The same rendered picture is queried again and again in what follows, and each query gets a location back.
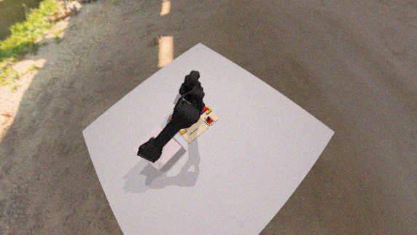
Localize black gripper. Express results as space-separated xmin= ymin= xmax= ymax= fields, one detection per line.
xmin=179 ymin=91 xmax=197 ymax=108

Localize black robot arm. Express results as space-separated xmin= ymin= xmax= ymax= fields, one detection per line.
xmin=137 ymin=70 xmax=205 ymax=163

